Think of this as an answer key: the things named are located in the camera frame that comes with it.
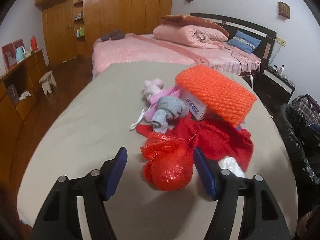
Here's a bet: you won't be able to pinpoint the wall socket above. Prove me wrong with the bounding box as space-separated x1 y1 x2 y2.
275 37 286 47

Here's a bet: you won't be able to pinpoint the black white nightstand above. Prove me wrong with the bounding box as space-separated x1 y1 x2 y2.
254 67 295 114

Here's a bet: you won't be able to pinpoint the folded red blanket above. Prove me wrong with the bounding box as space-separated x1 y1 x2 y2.
161 15 229 37

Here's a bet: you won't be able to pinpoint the wooden wardrobe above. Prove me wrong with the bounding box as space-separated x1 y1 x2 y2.
35 0 172 66

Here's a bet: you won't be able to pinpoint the red picture frames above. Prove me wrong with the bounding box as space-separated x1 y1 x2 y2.
2 39 24 69

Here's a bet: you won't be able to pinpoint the red thermos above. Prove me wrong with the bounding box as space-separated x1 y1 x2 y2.
30 35 38 51

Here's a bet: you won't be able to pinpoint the pink face mask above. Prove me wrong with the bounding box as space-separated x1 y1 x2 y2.
129 84 183 131

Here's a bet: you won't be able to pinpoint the white cable with switch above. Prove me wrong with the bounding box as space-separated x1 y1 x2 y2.
229 49 256 90

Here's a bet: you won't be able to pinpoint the blue pillow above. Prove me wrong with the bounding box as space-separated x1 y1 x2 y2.
227 30 261 54

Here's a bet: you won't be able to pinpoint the dark slippers on bed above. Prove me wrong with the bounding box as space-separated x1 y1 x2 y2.
100 29 125 42

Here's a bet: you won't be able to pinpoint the dark headboard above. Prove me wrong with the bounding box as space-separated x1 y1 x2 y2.
189 12 278 67

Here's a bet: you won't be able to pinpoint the plaid cloth covered chair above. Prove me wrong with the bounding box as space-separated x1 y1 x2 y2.
292 94 320 127

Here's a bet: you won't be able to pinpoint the pink sock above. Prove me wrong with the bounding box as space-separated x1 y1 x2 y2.
143 79 164 102

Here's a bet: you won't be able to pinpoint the bed with pink sheet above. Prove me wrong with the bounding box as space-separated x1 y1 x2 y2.
92 35 261 78

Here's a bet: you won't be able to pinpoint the beige table cover cloth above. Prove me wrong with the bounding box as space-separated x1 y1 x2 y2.
17 62 298 239

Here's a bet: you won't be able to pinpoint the black lined trash bin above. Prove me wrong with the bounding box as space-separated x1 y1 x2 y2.
273 103 319 195

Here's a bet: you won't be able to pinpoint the red plastic bag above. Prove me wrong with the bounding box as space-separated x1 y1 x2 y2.
140 132 193 192

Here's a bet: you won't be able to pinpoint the light blue kettle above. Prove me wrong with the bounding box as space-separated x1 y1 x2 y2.
16 46 25 62

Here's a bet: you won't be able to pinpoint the wooden sideboard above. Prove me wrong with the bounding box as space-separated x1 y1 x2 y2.
1 50 47 153

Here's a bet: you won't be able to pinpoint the orange foam net sleeve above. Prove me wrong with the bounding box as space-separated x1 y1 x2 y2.
175 65 257 127

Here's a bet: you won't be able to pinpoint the white blue medicine box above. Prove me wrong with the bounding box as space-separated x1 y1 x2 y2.
180 90 216 121

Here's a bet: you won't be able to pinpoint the white lotion bottle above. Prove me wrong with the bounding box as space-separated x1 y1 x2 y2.
279 65 284 76

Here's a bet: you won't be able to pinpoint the red cloth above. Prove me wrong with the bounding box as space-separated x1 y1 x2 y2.
137 118 253 171

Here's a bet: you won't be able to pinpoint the folded pink quilt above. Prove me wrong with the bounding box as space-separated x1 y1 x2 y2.
153 24 228 49

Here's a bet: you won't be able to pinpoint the white plastic bag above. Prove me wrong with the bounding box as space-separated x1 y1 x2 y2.
217 157 245 178

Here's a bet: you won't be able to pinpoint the grey sock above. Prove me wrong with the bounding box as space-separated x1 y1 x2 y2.
150 96 189 134

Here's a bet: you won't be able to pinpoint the brown wall lamp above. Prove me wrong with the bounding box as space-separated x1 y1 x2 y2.
278 2 291 20

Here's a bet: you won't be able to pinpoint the small white stool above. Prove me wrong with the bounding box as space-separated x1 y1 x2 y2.
39 70 57 95

